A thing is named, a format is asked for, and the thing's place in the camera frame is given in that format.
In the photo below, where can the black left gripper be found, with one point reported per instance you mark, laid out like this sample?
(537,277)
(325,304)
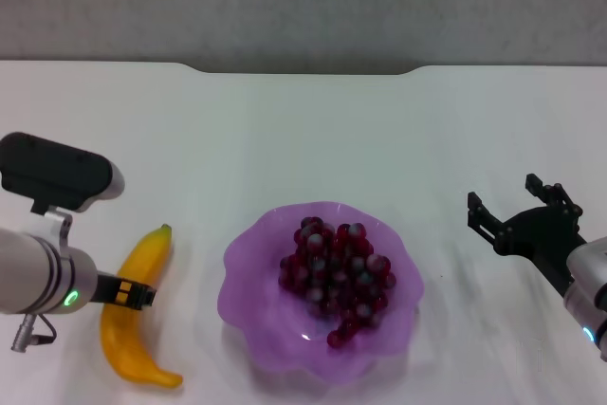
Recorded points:
(108,289)

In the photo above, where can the yellow plastic banana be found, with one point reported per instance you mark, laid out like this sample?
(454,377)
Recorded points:
(123,343)

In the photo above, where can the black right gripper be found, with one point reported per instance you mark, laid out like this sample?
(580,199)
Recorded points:
(536,234)

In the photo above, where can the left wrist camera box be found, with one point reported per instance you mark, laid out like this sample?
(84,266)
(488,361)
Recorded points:
(47,168)

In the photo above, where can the purple wavy plastic bowl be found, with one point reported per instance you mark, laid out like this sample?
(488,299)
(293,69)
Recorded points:
(256,291)

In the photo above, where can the dark red grape bunch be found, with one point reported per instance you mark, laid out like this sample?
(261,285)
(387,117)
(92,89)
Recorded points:
(336,272)

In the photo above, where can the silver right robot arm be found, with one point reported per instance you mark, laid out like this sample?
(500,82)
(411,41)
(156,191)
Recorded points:
(588,291)

